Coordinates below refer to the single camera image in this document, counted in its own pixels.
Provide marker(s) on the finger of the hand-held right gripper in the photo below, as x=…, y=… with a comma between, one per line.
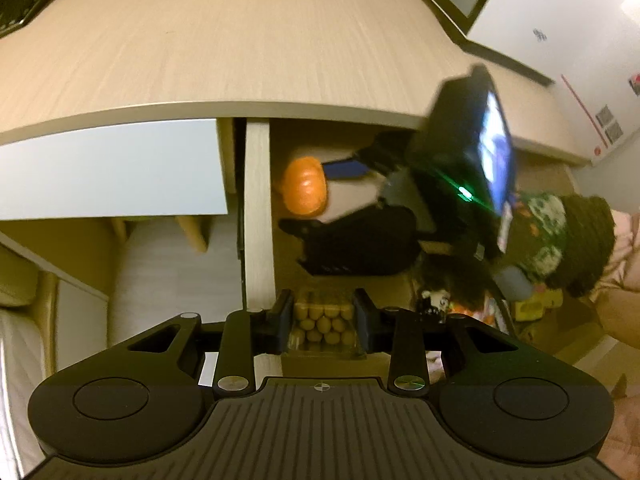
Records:
x=360, y=240
x=345, y=170

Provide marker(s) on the person's pink garment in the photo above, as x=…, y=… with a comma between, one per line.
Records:
x=625, y=285

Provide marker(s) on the orange toy pumpkin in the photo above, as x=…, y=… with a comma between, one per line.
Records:
x=305, y=187

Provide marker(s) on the clear box of yellow balls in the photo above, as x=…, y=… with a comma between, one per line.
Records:
x=325, y=325

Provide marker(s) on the wall sticker with square codes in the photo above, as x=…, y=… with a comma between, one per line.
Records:
x=607, y=122

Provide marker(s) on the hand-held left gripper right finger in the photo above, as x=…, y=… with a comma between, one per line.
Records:
x=361, y=322

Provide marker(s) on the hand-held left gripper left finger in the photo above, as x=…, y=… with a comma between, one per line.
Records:
x=286, y=322

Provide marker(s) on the white cabinet panel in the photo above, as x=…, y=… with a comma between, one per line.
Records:
x=110, y=170

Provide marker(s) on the wooden desk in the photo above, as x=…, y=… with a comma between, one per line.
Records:
x=225, y=50

